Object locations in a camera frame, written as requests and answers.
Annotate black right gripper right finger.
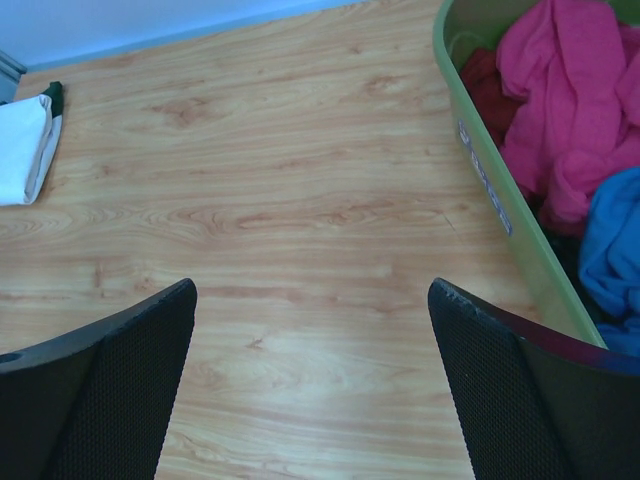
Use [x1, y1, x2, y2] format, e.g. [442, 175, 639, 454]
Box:
[427, 278, 639, 479]

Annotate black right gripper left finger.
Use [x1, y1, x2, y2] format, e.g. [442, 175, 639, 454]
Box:
[1, 279, 197, 479]

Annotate white and green raglan t-shirt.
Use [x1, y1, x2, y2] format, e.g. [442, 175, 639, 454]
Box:
[1, 81, 64, 206]

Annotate blue t-shirt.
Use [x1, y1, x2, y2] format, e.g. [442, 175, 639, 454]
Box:
[578, 167, 639, 356]

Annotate magenta pink t-shirt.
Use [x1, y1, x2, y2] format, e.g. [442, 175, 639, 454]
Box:
[497, 1, 639, 236]

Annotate dark red t-shirt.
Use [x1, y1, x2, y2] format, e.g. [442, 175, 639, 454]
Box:
[459, 48, 523, 148]

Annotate olive green plastic bin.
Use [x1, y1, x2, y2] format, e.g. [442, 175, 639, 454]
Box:
[433, 1, 639, 351]

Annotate aluminium corner frame post left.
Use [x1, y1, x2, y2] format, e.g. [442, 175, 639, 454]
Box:
[0, 51, 27, 105]

